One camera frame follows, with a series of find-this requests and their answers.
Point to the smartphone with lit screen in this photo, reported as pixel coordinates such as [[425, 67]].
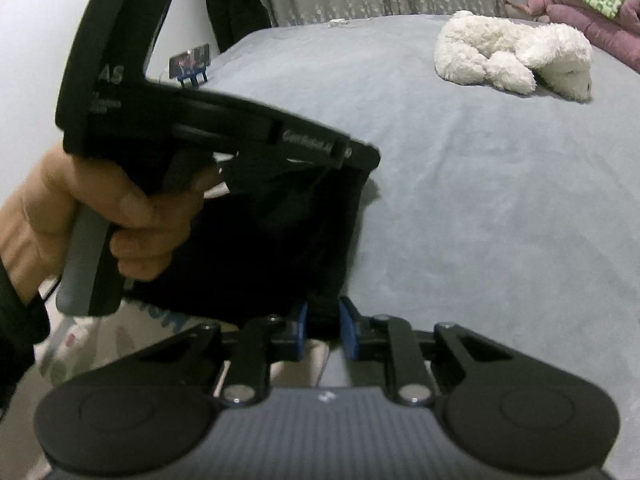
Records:
[[189, 60]]

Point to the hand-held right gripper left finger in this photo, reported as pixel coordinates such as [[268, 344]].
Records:
[[300, 332]]

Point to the black hanging garment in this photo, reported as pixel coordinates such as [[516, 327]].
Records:
[[235, 0]]

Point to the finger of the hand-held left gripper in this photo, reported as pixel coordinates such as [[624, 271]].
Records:
[[325, 145]]

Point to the white plush toy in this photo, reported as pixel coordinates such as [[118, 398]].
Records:
[[500, 45]]

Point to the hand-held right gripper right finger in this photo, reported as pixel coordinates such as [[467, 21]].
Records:
[[348, 332]]

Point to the person's left hand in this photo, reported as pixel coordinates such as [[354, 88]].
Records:
[[40, 210]]

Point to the beige sweatshirt with black sleeves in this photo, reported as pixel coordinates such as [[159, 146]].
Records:
[[260, 250]]

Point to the blue phone stand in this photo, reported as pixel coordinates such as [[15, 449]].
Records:
[[192, 80]]

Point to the grey bed sheet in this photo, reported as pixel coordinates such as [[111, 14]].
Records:
[[475, 200]]

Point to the pink blanket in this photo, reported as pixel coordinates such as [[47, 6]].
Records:
[[600, 25]]

